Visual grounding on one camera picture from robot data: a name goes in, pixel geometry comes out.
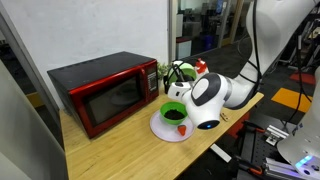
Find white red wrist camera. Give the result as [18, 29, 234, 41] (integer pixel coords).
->
[194, 58, 210, 76]

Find pale lavender plate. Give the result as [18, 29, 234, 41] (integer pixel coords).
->
[149, 109, 196, 143]

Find metal shelf rack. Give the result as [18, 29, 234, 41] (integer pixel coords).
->
[279, 9, 320, 69]

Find aluminium bracket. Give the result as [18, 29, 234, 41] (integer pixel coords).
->
[265, 124, 289, 147]

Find red floor mat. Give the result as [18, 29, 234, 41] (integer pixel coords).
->
[289, 72, 319, 86]

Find orange handled clamp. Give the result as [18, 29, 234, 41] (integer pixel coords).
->
[234, 156, 264, 177]
[243, 120, 268, 134]

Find white cabinet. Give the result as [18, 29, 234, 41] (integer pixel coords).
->
[175, 35, 193, 60]

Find green bowl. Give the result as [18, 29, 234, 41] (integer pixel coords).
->
[159, 101, 190, 126]

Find black cup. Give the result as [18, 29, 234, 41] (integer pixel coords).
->
[162, 75, 171, 95]

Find red black microwave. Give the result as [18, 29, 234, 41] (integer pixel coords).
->
[46, 50, 160, 140]

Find white flat board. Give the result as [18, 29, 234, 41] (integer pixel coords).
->
[209, 143, 233, 163]

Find grey partition panel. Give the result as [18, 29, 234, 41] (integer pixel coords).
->
[0, 61, 69, 180]

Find coffee beans in bowl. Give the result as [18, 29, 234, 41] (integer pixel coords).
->
[163, 109, 186, 121]

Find small potted plant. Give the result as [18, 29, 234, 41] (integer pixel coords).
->
[157, 62, 172, 81]

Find red toy strawberry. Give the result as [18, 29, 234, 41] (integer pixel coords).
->
[176, 124, 188, 137]

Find grey metal frame post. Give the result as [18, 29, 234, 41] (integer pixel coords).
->
[0, 3, 62, 128]

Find orange floor mat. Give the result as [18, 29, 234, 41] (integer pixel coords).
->
[270, 87, 314, 113]

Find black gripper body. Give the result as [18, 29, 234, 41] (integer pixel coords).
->
[176, 68, 196, 84]

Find black breadboard base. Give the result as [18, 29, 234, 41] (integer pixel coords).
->
[233, 114, 301, 180]

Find mint green pot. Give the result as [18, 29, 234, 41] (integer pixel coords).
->
[166, 61, 198, 86]

